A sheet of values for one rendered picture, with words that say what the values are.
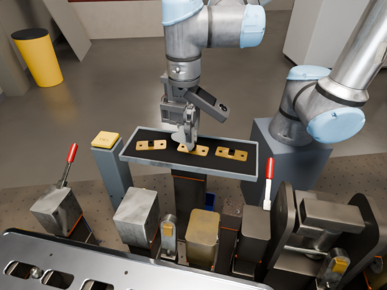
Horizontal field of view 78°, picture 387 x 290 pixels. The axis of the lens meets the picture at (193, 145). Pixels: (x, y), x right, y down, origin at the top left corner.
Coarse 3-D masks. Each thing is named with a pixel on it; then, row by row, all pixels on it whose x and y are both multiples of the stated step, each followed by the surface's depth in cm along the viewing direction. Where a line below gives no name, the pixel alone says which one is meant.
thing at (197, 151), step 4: (180, 144) 68; (180, 148) 66; (184, 148) 66; (196, 148) 66; (200, 148) 66; (204, 148) 66; (208, 148) 66; (188, 152) 65; (192, 152) 65; (196, 152) 65; (200, 152) 65; (204, 152) 65; (204, 156) 64
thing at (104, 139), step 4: (100, 132) 72; (104, 132) 72; (108, 132) 72; (96, 136) 71; (100, 136) 71; (104, 136) 71; (108, 136) 71; (112, 136) 71; (116, 136) 71; (96, 140) 69; (100, 140) 69; (104, 140) 69; (108, 140) 69; (112, 140) 69; (92, 144) 69; (96, 144) 69; (100, 144) 68; (104, 144) 68; (108, 144) 68; (112, 144) 69
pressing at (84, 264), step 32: (0, 256) 60; (32, 256) 60; (64, 256) 60; (96, 256) 60; (128, 256) 59; (0, 288) 54; (32, 288) 54; (128, 288) 54; (160, 288) 54; (192, 288) 54; (224, 288) 54; (256, 288) 54
